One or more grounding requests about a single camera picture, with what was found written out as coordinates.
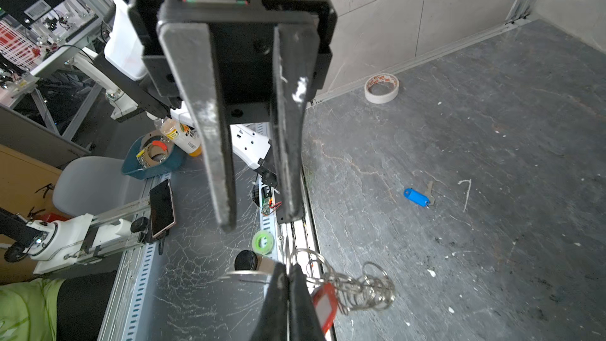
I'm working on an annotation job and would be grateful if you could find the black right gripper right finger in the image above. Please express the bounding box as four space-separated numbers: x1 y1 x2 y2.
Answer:
288 265 325 341

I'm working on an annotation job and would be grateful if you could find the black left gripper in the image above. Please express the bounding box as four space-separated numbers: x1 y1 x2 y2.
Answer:
127 0 338 230

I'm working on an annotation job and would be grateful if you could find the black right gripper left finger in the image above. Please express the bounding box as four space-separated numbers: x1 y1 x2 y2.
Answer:
249 263 289 341

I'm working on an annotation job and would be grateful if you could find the red plastic key tag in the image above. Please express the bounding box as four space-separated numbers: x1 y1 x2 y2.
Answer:
312 283 339 334

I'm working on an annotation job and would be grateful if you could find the blue plastic key tag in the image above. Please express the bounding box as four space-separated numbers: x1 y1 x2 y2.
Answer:
403 188 431 208

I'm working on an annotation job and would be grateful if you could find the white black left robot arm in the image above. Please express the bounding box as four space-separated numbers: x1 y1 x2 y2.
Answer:
123 0 338 230

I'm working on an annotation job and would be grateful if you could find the black round cap jar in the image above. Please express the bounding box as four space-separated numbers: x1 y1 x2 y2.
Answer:
234 249 276 274

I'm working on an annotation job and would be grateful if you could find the green tape roll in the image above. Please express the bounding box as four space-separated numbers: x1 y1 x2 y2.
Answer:
251 230 275 256

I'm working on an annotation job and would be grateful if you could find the white yellow bottle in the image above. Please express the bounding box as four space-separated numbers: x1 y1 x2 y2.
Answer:
154 118 202 157

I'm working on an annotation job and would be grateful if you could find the white tape roll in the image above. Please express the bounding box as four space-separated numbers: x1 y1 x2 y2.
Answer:
364 74 400 104

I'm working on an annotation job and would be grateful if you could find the black smartphone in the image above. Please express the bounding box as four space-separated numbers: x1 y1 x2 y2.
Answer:
149 179 176 239

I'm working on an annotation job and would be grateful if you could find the grey office chair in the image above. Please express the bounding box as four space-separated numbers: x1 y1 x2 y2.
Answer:
52 156 145 216

